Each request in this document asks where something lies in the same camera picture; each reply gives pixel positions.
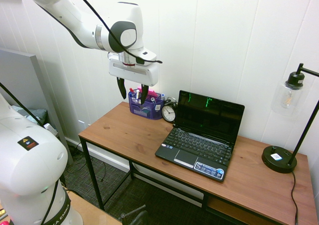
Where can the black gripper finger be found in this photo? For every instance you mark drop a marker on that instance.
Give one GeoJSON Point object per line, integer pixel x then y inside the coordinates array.
{"type": "Point", "coordinates": [121, 87]}
{"type": "Point", "coordinates": [144, 93]}

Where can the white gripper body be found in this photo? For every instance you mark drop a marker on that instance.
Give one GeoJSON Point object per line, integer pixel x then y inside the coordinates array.
{"type": "Point", "coordinates": [134, 74]}

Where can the black laptop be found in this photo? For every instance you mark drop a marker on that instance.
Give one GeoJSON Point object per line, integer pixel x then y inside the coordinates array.
{"type": "Point", "coordinates": [207, 115]}

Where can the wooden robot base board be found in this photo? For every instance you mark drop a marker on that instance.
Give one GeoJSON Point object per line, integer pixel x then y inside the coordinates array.
{"type": "Point", "coordinates": [94, 212]}

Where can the pink sticky note pad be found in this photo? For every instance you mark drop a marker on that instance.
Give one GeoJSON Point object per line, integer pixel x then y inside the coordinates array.
{"type": "Point", "coordinates": [152, 93]}

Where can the red marker pen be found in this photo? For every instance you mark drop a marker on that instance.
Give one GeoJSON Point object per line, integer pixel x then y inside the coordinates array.
{"type": "Point", "coordinates": [131, 90]}

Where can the purple mesh desk organizer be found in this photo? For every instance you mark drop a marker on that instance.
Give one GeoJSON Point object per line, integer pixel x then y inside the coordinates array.
{"type": "Point", "coordinates": [139, 110]}

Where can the white marker blue cap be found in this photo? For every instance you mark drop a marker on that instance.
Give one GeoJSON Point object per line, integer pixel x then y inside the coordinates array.
{"type": "Point", "coordinates": [162, 96]}

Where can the black alarm clock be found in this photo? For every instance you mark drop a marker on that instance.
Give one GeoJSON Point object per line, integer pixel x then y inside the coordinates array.
{"type": "Point", "coordinates": [168, 113]}

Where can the grey speckled box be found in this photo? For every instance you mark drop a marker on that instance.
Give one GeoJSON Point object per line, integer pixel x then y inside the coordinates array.
{"type": "Point", "coordinates": [51, 129]}

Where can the teal cushion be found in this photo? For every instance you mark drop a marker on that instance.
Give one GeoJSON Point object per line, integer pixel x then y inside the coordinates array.
{"type": "Point", "coordinates": [37, 114]}

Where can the grey upright panel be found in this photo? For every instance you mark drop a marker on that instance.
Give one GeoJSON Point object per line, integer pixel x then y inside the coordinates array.
{"type": "Point", "coordinates": [20, 72]}

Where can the black metal clamp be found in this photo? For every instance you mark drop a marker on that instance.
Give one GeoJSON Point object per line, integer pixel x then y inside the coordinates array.
{"type": "Point", "coordinates": [135, 215]}

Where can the black desk lamp glass shade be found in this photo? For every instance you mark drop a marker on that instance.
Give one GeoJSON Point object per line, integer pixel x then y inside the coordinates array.
{"type": "Point", "coordinates": [276, 160]}

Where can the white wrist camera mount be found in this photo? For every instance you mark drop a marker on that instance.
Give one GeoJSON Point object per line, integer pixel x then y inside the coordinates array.
{"type": "Point", "coordinates": [147, 55]}

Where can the wooden desk black metal frame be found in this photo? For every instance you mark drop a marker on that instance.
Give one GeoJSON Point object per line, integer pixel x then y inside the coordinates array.
{"type": "Point", "coordinates": [129, 135]}

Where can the white wall outlet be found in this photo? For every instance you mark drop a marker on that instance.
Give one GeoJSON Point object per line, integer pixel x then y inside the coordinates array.
{"type": "Point", "coordinates": [82, 125]}

